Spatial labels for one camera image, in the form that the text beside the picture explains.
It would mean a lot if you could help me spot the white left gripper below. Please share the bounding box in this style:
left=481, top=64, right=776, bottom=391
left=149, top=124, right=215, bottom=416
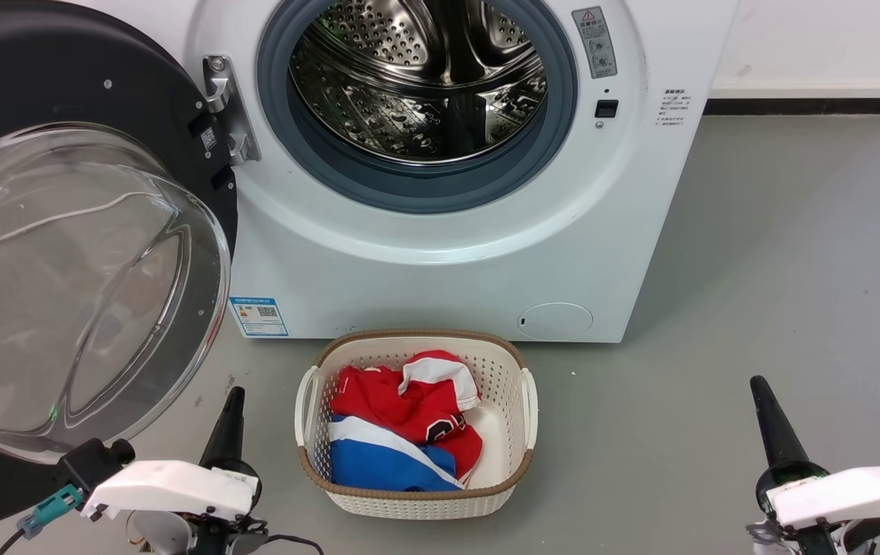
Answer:
left=81, top=386, right=261, bottom=523

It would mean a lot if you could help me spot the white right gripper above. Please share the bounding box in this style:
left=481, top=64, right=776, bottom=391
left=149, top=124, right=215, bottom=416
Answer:
left=750, top=375, right=880, bottom=531

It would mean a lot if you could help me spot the washer door glass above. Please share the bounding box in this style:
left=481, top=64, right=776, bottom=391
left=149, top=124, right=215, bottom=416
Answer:
left=0, top=0, right=238, bottom=533

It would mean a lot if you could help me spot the white front-load washing machine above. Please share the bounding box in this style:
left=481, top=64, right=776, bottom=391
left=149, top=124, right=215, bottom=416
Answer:
left=69, top=0, right=740, bottom=344

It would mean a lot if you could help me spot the metal door hinge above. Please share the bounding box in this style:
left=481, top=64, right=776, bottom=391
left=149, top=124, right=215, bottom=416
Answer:
left=203, top=54, right=261, bottom=165

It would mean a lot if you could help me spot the blue energy label sticker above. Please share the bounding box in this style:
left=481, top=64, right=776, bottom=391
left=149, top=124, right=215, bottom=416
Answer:
left=229, top=296, right=289, bottom=338

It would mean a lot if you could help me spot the blue and white garment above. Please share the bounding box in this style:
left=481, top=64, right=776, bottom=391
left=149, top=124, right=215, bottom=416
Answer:
left=328, top=415, right=465, bottom=493

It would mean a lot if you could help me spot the red and white garment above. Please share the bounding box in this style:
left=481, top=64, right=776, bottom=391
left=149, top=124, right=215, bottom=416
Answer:
left=330, top=350, right=484, bottom=483

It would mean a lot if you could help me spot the round white filter cover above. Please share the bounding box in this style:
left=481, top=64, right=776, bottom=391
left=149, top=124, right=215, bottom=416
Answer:
left=518, top=302, right=594, bottom=341

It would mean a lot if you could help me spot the cream plastic laundry basket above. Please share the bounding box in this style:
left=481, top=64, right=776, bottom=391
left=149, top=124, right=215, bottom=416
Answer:
left=295, top=329, right=539, bottom=520

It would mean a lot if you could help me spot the steel perforated washer drum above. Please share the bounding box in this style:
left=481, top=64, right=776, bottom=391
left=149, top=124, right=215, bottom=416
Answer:
left=289, top=0, right=548, bottom=164

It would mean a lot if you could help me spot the grey warning sticker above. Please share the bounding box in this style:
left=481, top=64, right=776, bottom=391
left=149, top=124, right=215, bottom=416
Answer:
left=571, top=6, right=618, bottom=79

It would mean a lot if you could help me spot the teal cable connector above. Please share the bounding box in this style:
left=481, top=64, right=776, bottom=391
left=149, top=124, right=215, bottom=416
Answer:
left=18, top=484, right=84, bottom=539

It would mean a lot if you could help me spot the white wall skirting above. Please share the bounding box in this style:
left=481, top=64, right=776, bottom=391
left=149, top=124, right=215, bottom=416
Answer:
left=704, top=76, right=880, bottom=116

